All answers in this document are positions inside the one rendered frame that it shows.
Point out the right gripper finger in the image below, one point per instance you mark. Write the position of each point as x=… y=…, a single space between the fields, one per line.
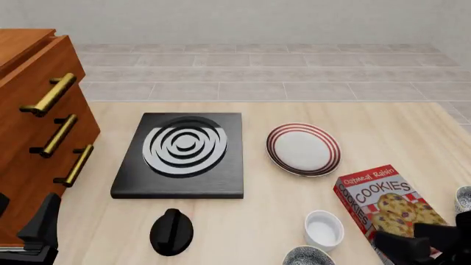
x=403 y=245
x=436 y=233

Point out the black patterned bowl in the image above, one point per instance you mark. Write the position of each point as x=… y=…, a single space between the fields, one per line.
x=307 y=256
x=464 y=197

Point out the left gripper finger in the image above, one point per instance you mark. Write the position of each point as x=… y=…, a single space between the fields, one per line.
x=3 y=205
x=44 y=220

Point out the white plate with red rings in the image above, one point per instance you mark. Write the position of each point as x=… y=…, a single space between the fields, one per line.
x=302 y=150

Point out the oatmeal raisin cookies box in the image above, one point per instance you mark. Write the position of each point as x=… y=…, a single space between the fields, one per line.
x=382 y=193

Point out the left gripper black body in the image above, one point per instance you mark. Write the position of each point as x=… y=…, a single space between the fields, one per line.
x=25 y=255

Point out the wooden cabinet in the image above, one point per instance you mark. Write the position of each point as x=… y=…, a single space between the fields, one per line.
x=18 y=41

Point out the flat black stove plate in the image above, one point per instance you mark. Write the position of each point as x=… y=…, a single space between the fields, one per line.
x=184 y=182

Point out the white ramekin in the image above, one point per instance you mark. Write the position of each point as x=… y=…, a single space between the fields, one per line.
x=324 y=230

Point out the wooden drawer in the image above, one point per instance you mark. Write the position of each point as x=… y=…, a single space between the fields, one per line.
x=18 y=138
x=16 y=81
x=37 y=176

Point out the round black stove knob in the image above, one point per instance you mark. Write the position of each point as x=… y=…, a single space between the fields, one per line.
x=171 y=234

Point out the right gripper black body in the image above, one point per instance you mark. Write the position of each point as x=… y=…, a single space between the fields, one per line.
x=458 y=245

